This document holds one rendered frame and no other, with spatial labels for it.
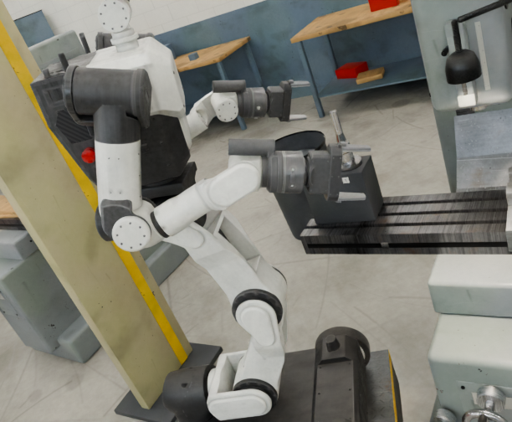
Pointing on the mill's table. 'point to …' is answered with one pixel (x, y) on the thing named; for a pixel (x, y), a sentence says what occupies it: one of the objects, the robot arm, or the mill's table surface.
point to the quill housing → (432, 29)
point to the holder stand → (362, 169)
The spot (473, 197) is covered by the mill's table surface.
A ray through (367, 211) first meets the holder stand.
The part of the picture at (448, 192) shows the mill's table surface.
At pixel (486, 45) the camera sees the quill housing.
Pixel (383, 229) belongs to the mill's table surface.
